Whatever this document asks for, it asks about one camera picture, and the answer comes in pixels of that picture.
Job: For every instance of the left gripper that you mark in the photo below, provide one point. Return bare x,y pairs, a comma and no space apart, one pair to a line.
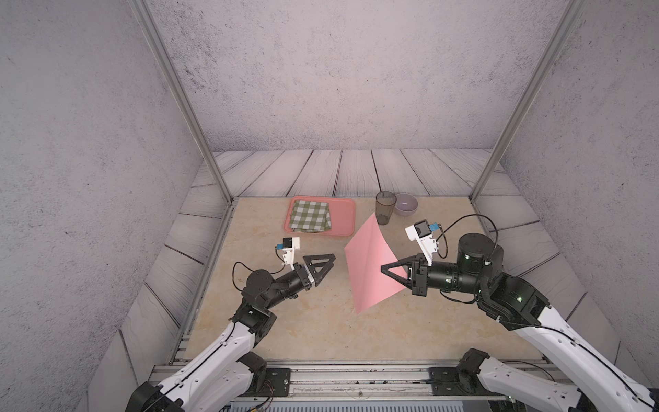
306,278

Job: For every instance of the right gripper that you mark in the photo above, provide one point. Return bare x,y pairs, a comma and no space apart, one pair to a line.
421,285

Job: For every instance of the pink square paper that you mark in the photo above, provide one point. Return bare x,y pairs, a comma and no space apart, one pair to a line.
365,254

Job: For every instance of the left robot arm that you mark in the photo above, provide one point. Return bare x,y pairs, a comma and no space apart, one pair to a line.
228,368

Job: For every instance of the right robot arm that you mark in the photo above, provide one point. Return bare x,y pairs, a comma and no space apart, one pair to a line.
596,384

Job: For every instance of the small lavender bowl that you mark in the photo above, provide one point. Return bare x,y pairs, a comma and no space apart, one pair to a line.
406,204

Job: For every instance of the green checkered cloth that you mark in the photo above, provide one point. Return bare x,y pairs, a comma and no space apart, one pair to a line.
309,216

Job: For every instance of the translucent grey plastic cup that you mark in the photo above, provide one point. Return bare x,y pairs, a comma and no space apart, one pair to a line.
385,205

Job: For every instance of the pink plastic tray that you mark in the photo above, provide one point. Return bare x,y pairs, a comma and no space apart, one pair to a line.
341,210

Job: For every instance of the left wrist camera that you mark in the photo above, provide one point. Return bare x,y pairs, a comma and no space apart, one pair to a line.
286,251

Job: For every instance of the aluminium front rail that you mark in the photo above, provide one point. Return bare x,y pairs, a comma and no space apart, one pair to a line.
379,381

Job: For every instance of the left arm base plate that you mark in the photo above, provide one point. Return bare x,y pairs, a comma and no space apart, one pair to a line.
273,382

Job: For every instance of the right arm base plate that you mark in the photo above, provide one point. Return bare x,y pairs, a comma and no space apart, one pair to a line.
453,381

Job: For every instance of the right aluminium frame post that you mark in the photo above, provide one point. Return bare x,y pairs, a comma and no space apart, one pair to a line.
568,21

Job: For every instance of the aluminium frame post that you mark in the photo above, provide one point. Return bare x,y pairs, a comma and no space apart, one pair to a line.
153,37
568,21

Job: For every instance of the left aluminium frame post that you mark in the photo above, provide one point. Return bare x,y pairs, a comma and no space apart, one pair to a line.
153,37

